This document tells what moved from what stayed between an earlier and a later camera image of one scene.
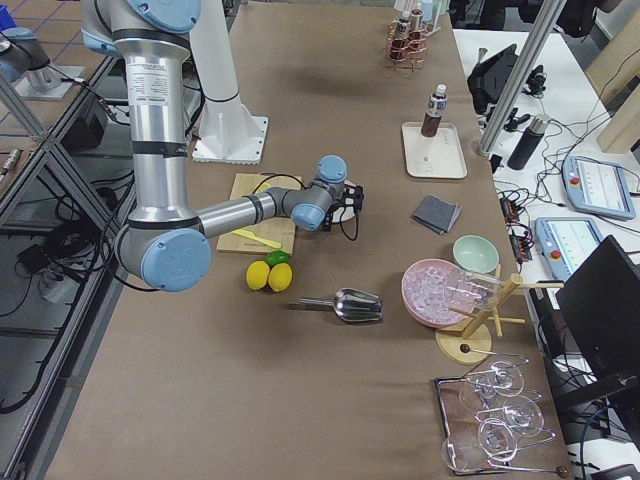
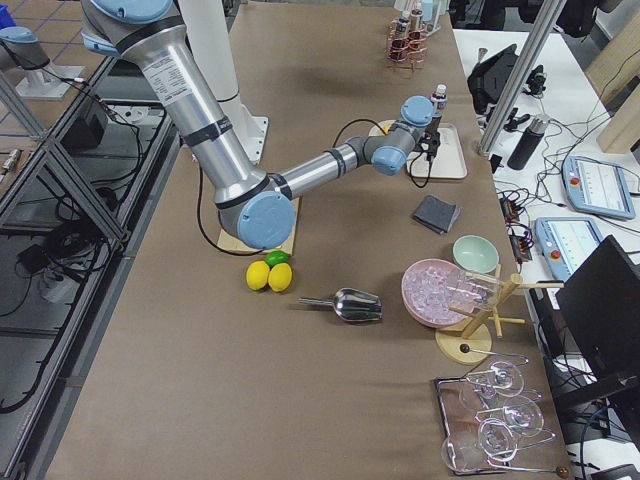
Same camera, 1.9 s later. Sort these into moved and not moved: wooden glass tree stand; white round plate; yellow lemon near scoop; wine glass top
Moved: white round plate
Not moved: wooden glass tree stand; yellow lemon near scoop; wine glass top
